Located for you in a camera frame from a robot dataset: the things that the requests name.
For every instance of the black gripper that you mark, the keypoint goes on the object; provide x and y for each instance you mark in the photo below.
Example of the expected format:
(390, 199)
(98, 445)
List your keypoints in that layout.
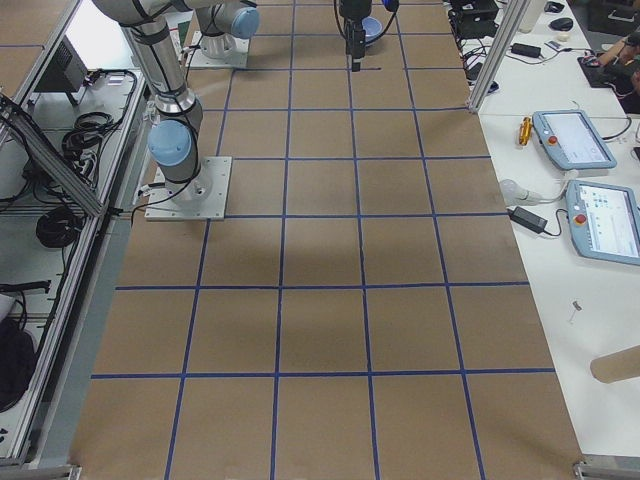
(355, 12)

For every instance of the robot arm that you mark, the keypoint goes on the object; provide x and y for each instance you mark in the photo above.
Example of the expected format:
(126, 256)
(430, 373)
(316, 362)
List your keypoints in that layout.
(223, 24)
(174, 142)

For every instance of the blue bowl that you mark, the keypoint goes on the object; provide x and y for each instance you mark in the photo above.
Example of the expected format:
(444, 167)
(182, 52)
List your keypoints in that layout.
(373, 29)

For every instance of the gold cylinder tool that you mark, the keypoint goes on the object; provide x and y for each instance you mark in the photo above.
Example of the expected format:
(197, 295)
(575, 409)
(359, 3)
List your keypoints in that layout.
(524, 134)

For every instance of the white light bulb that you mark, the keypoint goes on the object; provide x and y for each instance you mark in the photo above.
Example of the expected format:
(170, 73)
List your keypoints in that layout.
(514, 194)

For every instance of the far teach pendant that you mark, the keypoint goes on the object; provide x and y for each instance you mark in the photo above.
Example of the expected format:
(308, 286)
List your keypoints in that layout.
(571, 141)

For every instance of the teach pendant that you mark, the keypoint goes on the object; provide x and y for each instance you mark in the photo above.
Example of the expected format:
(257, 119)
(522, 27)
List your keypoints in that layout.
(571, 141)
(603, 221)

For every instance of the black power adapter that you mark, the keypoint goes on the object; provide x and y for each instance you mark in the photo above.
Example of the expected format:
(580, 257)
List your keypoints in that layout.
(527, 219)

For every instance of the near teach pendant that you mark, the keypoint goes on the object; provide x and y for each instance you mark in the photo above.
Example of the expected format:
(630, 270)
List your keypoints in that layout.
(603, 221)

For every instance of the cardboard tube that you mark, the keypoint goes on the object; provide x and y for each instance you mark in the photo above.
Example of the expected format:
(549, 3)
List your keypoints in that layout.
(617, 366)

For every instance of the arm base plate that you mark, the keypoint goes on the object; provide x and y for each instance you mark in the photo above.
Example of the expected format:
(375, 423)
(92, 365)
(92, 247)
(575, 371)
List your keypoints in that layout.
(204, 198)
(218, 52)

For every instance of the aluminium frame post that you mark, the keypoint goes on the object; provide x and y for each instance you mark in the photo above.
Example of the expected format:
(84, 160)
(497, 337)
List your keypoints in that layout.
(511, 20)

